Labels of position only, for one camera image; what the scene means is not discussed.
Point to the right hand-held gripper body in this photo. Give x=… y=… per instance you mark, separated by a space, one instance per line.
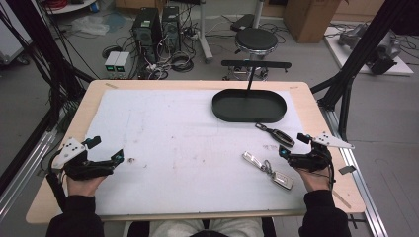
x=311 y=161

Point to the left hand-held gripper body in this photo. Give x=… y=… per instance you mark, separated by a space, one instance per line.
x=74 y=154

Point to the black key rack with tray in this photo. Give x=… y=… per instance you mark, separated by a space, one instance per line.
x=247 y=107

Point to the person's left hand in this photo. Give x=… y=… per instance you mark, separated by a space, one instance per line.
x=84 y=187

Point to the brown tape strip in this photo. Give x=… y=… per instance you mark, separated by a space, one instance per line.
x=342 y=199
x=111 y=86

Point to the white table mat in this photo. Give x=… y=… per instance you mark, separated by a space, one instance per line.
x=184 y=154

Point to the white power supply unit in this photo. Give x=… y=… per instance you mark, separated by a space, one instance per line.
x=122 y=62
x=111 y=62

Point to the black round stool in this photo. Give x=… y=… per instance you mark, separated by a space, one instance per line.
x=256 y=39

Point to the person's light grey pants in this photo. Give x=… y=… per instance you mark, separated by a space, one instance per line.
x=204 y=227

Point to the grey machine part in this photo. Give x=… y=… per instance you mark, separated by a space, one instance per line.
x=351 y=34

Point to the clear plastic bag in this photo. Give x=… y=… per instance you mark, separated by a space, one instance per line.
x=90 y=25

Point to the grey and black machine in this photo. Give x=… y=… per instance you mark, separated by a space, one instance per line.
x=387 y=54

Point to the brown cardboard box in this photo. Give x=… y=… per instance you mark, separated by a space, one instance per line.
x=309 y=19

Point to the white floor board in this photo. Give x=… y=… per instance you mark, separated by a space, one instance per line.
x=400 y=67

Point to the large black computer tower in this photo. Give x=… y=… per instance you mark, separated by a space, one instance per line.
x=146 y=33

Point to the black flat pad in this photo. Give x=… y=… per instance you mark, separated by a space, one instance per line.
x=242 y=22

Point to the white round table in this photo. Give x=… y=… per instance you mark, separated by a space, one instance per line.
x=74 y=6

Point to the slim black computer tower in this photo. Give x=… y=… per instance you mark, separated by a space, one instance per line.
x=170 y=28

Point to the grey metal stand leg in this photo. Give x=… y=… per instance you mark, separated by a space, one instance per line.
x=205 y=36

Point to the aluminium rail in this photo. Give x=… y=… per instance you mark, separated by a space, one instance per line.
x=23 y=168
x=365 y=197

